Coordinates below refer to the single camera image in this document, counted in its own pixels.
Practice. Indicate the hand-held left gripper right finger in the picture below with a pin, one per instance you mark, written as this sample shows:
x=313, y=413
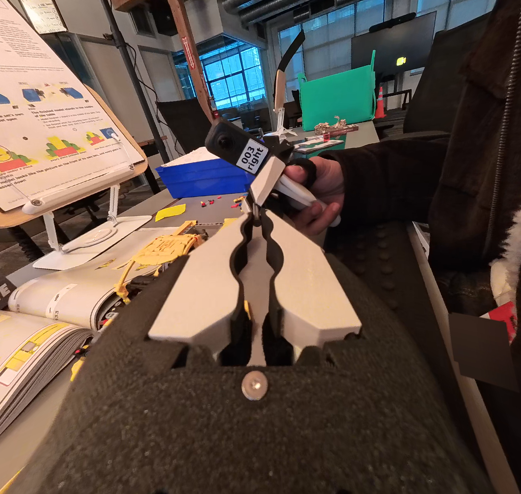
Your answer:
x=317, y=294

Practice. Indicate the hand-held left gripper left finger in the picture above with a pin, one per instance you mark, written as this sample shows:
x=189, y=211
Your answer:
x=195, y=294

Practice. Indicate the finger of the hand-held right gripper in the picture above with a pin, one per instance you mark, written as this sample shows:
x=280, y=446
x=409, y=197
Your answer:
x=266, y=180

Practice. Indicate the person's right forearm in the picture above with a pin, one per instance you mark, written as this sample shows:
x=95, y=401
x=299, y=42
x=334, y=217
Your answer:
x=390, y=176

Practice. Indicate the grey desk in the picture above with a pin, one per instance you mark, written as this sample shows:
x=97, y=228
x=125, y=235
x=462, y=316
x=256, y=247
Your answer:
x=195, y=213

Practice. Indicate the person's right hand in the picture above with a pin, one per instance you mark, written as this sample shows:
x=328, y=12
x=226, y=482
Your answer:
x=331, y=188

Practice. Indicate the pile of small colourful pins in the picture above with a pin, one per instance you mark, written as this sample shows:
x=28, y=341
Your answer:
x=238, y=203

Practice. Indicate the dark standing board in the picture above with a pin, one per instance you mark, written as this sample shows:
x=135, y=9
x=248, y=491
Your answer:
x=183, y=123

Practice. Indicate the blue plastic bin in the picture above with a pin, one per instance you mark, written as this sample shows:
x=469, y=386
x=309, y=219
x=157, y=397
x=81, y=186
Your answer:
x=195, y=180

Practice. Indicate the yellow brick car model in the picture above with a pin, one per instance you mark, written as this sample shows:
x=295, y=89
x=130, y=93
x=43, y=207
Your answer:
x=163, y=249

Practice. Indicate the scattered red and black pins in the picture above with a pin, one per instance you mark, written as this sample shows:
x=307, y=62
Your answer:
x=209, y=201

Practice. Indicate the paned window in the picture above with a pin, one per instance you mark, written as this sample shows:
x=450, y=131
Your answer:
x=232, y=78

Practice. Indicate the green baseplate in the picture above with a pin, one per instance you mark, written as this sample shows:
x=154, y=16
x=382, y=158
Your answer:
x=321, y=145

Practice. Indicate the dark perforated panel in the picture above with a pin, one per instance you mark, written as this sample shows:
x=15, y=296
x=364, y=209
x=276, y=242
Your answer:
x=386, y=266

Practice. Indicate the yellow paper strip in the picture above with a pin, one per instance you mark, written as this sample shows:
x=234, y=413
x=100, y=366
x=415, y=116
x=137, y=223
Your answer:
x=171, y=213

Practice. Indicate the brown brick model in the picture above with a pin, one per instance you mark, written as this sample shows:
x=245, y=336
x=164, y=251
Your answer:
x=336, y=125

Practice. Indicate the brown wooden beam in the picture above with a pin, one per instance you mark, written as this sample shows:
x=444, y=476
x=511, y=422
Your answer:
x=187, y=46

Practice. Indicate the green box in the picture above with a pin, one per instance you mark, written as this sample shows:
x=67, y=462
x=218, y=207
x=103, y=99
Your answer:
x=333, y=99

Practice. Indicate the black stand pole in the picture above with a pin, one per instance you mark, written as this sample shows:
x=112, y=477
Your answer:
x=130, y=74

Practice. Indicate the instruction booklet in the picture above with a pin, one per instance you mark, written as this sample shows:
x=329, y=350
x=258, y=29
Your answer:
x=61, y=298

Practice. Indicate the orange traffic cone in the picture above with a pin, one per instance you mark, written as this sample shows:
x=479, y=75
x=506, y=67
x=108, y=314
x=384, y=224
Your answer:
x=379, y=105

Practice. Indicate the glass partition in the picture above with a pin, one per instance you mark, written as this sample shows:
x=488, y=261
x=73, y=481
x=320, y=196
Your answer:
x=325, y=33

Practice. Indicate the printed instruction sheet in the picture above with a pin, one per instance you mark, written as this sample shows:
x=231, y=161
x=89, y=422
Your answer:
x=49, y=115

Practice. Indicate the dark monitor screen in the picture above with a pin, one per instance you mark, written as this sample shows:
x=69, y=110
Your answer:
x=390, y=46

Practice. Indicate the person's white shirt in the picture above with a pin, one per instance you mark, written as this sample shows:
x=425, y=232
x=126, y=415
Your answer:
x=506, y=266

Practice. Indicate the black office chair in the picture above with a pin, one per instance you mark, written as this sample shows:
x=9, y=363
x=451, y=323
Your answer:
x=439, y=94

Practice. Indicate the person's fleece-lined dark jacket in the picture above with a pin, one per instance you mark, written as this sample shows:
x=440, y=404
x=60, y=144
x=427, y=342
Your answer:
x=480, y=156

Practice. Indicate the small whiteboard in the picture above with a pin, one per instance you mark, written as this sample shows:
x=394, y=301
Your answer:
x=38, y=5

